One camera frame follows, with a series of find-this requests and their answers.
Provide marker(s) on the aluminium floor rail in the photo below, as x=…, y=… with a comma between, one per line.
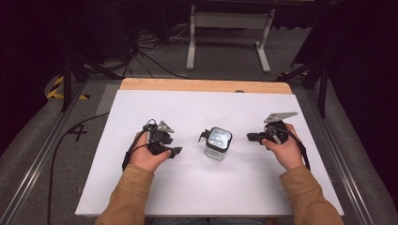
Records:
x=34, y=162
x=341, y=162

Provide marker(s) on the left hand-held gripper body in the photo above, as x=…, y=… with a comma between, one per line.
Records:
x=158, y=136

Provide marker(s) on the person's left hand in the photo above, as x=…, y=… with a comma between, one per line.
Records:
x=144, y=156

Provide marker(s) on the clear jar with black lid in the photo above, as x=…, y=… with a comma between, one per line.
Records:
x=217, y=143

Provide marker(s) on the white metal stand frame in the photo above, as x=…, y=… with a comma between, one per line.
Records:
x=230, y=20

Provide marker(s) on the person's right hand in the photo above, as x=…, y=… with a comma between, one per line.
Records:
x=286, y=153

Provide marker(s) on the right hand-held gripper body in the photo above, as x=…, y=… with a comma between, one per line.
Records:
x=277, y=128

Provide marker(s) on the yellow black floor tape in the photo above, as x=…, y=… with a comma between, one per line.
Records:
x=56, y=89

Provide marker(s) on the white table mat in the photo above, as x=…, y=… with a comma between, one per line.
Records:
x=200, y=187

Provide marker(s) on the black tripod stand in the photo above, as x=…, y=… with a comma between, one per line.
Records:
x=322, y=78
x=67, y=78

